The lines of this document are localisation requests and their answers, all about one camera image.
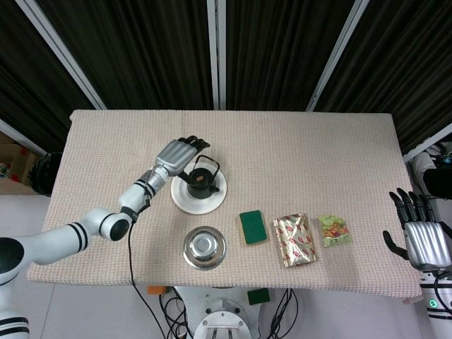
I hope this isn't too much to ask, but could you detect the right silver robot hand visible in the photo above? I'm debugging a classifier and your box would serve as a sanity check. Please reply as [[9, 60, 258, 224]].
[[383, 188, 452, 272]]

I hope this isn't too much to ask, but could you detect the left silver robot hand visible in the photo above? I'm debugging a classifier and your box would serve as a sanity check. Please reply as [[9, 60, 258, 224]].
[[154, 135, 212, 184]]

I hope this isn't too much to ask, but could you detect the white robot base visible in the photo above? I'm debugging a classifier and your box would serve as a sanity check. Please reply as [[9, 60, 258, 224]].
[[174, 285, 264, 339]]

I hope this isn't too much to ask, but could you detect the white round plate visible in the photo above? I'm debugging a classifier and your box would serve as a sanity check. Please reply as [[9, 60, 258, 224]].
[[170, 165, 228, 215]]

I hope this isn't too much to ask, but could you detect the green candy bag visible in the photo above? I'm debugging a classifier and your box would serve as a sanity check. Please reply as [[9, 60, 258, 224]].
[[317, 214, 354, 248]]

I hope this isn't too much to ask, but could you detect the stainless steel bowl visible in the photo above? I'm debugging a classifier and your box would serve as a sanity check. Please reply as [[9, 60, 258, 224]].
[[182, 225, 227, 270]]

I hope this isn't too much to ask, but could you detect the green scouring sponge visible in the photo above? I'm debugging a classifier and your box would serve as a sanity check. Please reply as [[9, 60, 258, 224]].
[[239, 209, 269, 246]]

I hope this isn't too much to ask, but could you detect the beige woven tablecloth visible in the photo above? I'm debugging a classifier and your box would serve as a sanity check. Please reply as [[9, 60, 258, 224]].
[[26, 109, 424, 304]]

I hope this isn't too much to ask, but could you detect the gold foil snack packet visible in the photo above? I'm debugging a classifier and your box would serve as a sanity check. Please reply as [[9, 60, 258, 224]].
[[273, 212, 319, 269]]

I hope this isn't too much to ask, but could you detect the black garbage bag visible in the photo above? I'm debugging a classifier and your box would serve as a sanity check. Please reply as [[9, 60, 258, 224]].
[[27, 151, 63, 197]]

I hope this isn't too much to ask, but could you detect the cardboard box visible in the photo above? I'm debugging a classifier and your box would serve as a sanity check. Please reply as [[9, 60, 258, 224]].
[[0, 131, 43, 195]]

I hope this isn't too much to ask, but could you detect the black camera device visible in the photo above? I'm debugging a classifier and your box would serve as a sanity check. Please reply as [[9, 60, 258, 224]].
[[422, 169, 452, 201]]

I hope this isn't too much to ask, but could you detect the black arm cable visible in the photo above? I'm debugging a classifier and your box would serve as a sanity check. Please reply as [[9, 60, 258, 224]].
[[127, 185, 167, 339]]

